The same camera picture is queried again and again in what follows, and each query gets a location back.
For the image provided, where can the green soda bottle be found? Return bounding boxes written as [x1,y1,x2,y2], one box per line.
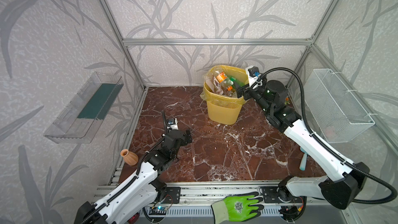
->
[230,76,245,90]

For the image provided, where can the clear bottle orange label cap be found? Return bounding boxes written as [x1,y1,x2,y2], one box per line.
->
[214,71,233,91]

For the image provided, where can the square clear bottle white label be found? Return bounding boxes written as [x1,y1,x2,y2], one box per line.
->
[205,74,223,95]

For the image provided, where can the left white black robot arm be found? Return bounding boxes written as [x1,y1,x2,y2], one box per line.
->
[74,130,192,224]

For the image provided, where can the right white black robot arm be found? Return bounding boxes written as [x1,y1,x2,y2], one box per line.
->
[237,66,398,209]

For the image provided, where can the yellow plastic bin liner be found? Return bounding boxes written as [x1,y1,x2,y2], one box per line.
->
[201,65,248,108]

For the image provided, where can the yellow slatted waste bin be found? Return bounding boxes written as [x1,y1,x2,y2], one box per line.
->
[203,65,249,125]

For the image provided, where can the small terracotta vase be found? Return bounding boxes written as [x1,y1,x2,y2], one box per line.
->
[120,149,139,166]

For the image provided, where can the green circuit board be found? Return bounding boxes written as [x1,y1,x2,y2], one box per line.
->
[148,205,171,216]

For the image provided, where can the light blue bottle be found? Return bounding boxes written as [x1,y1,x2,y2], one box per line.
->
[299,147,308,171]

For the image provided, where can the green black work glove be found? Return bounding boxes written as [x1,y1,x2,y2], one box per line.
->
[211,191,264,224]

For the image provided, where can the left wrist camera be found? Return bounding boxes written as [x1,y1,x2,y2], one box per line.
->
[167,118,178,131]

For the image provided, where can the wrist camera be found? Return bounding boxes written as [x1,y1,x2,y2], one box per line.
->
[167,118,178,131]
[245,65,261,89]

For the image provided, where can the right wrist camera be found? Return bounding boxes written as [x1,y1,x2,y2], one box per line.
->
[245,65,261,89]

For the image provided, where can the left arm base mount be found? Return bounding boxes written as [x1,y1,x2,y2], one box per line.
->
[154,186,181,204]

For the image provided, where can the white wire mesh basket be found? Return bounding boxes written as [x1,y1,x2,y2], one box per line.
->
[304,68,375,144]

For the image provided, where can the clear acrylic wall shelf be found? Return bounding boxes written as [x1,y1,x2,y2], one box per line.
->
[44,72,124,144]

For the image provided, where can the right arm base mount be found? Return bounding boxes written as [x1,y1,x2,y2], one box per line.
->
[259,185,303,205]

